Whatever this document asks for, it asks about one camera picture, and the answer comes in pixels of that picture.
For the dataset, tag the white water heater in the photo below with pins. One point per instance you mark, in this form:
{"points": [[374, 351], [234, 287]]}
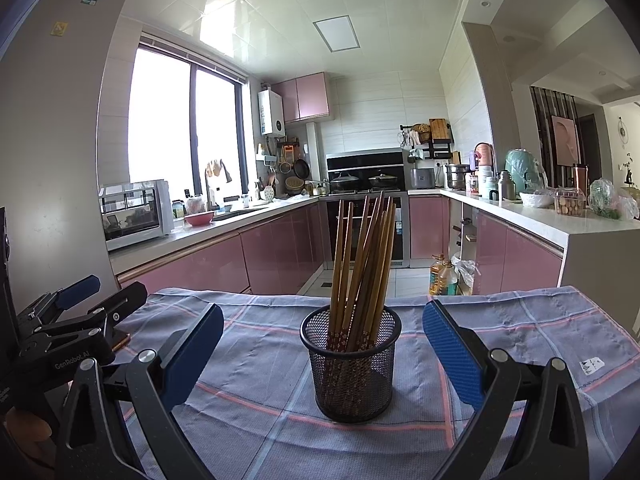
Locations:
{"points": [[271, 112]]}

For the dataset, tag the person's left hand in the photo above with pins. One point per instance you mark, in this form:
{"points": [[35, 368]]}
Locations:
{"points": [[30, 427]]}

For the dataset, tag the blue plaid tablecloth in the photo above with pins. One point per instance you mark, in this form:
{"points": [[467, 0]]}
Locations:
{"points": [[525, 340]]}

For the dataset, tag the cooking oil bottle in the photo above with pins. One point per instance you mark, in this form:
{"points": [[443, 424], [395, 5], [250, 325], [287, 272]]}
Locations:
{"points": [[437, 277], [451, 282]]}

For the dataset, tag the black lidded wok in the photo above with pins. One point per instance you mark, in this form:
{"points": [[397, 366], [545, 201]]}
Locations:
{"points": [[384, 182], [345, 182]]}

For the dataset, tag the pink bowl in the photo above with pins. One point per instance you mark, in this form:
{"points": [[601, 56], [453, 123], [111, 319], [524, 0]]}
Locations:
{"points": [[198, 219]]}

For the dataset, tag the plastic bag of greens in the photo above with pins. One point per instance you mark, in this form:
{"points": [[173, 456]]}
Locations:
{"points": [[610, 200]]}

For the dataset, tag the pink base cabinets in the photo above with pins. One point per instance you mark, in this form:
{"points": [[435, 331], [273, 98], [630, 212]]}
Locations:
{"points": [[225, 260], [515, 250]]}

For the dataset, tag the clear plastic food container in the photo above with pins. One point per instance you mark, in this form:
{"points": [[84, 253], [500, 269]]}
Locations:
{"points": [[569, 203]]}

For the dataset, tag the brown wooden chopstick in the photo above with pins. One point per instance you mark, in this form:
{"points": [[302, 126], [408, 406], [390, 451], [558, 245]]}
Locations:
{"points": [[122, 342]]}

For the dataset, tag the black range hood stove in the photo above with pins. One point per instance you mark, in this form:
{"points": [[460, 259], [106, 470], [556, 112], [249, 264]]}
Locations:
{"points": [[365, 160]]}

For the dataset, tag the green countertop appliance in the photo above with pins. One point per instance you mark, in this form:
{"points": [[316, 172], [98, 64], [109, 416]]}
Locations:
{"points": [[522, 170]]}

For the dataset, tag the pink kettle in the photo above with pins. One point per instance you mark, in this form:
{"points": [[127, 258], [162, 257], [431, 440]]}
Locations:
{"points": [[484, 155]]}

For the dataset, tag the white microwave oven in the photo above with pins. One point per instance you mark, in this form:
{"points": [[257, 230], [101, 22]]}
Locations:
{"points": [[135, 215]]}

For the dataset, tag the kitchen window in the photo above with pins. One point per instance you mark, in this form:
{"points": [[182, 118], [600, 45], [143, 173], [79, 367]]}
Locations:
{"points": [[160, 125]]}

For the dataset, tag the wall clock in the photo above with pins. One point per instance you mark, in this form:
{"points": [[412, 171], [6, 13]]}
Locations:
{"points": [[622, 131]]}

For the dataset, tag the silver toaster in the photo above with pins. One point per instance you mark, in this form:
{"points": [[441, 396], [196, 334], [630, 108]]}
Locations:
{"points": [[423, 179]]}

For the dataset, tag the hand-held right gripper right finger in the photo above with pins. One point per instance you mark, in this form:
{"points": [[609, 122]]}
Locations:
{"points": [[450, 355]]}

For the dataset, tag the grey refrigerator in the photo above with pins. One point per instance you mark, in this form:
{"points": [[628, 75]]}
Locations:
{"points": [[50, 135]]}

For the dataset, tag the white plastic bag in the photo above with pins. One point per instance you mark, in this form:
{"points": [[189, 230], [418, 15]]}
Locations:
{"points": [[467, 272]]}

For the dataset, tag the hanging frying pan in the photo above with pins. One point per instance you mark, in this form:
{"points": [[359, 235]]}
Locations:
{"points": [[301, 168]]}

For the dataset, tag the black mesh utensil holder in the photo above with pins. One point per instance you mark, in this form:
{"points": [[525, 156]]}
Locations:
{"points": [[350, 390]]}

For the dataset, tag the ceiling light panel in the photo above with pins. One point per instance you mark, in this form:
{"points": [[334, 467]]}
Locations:
{"points": [[337, 33]]}

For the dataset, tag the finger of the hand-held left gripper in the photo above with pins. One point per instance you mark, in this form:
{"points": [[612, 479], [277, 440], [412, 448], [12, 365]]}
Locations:
{"points": [[125, 302], [77, 290]]}

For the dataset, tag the steel stock pot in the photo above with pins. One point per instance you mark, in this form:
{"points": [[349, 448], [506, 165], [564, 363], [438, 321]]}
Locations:
{"points": [[457, 177]]}

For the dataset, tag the bunch of wooden chopsticks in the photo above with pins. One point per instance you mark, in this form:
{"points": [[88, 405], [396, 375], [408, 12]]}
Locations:
{"points": [[360, 270]]}

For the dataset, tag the black built-in oven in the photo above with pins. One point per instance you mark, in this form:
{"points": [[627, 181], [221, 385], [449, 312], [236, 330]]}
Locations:
{"points": [[404, 255]]}

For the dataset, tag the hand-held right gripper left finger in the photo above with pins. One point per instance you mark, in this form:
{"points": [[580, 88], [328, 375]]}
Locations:
{"points": [[195, 355]]}

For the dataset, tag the pink wall cabinets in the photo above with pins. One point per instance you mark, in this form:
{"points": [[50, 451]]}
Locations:
{"points": [[305, 97]]}

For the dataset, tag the framed wall art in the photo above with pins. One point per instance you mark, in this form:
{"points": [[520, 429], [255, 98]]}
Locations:
{"points": [[565, 140]]}

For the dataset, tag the wall rack with cutting boards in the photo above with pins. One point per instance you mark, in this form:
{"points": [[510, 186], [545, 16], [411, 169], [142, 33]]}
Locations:
{"points": [[440, 132]]}

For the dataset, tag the sink faucet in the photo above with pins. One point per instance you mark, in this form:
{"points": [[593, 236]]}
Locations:
{"points": [[209, 190]]}

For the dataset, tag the white bowl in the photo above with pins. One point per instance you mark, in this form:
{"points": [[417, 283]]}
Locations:
{"points": [[536, 200]]}

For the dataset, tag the steel thermos bottle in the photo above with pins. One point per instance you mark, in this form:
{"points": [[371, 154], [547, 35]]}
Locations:
{"points": [[505, 187]]}

